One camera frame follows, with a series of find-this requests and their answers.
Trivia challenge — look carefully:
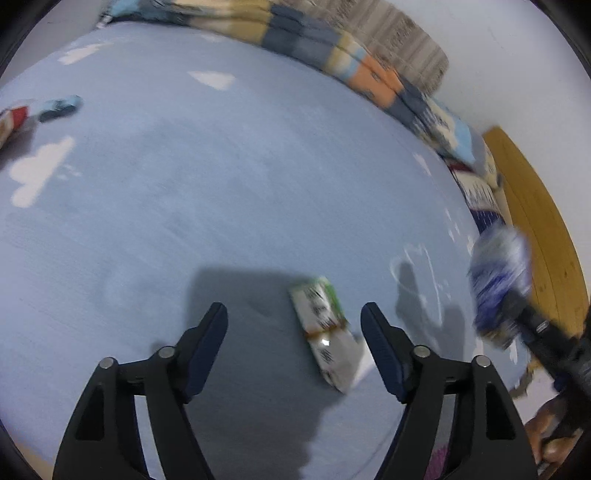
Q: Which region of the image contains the red white box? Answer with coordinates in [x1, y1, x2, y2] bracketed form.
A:
[0, 106, 29, 147]

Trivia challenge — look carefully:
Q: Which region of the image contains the person's hand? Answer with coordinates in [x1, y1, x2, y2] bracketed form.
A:
[525, 396, 582, 467]

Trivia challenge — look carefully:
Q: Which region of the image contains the patchwork folded quilt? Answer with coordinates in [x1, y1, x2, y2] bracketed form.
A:
[99, 1, 499, 188]

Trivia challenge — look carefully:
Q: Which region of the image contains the wooden headboard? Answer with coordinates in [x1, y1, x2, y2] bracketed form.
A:
[484, 127, 589, 335]

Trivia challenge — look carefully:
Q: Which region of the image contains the purple floor mat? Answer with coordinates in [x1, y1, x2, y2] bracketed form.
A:
[424, 446, 448, 480]

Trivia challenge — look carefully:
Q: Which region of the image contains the navy star pillow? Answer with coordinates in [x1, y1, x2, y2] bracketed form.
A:
[446, 160, 513, 233]

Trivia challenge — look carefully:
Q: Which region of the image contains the striped beige pillow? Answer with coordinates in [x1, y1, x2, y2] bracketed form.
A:
[348, 1, 449, 94]

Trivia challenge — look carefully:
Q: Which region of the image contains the small blue toy car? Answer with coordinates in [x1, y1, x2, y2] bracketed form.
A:
[37, 95, 82, 123]

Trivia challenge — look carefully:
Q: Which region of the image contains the white green snack wrapper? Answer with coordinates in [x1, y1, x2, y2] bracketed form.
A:
[290, 277, 363, 394]

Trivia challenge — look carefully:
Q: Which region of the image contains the blue white snack bag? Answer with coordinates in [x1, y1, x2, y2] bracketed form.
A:
[469, 221, 533, 349]

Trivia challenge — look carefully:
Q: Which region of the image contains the light blue cloud bedsheet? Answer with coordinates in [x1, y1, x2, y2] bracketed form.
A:
[1, 22, 526, 479]

